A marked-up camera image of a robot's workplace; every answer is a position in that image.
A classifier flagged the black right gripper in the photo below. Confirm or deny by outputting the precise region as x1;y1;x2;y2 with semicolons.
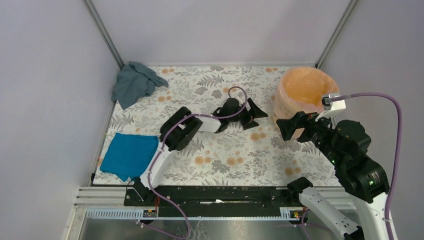
275;107;345;165

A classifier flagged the blue folded cloth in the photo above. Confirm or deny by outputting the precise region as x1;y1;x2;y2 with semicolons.
99;132;159;182

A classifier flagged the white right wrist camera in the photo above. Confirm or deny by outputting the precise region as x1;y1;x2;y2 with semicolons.
315;92;346;122

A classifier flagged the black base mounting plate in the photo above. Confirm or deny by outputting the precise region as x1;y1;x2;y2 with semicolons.
123;184;302;218

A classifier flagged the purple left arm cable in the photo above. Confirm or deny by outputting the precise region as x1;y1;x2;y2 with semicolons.
135;86;249;240

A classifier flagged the pink plastic trash bag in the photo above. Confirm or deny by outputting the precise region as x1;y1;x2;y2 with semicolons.
273;67;340;121

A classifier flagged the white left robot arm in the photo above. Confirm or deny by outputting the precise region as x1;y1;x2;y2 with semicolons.
135;97;269;206

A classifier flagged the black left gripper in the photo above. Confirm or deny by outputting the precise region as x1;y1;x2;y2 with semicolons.
227;97;267;129

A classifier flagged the yellow trash bin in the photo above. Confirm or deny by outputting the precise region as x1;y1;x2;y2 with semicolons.
280;67;340;107

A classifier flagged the floral patterned table mat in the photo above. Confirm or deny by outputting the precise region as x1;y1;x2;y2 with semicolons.
100;66;339;187

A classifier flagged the grey crumpled cloth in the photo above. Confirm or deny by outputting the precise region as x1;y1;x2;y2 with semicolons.
111;61;169;110

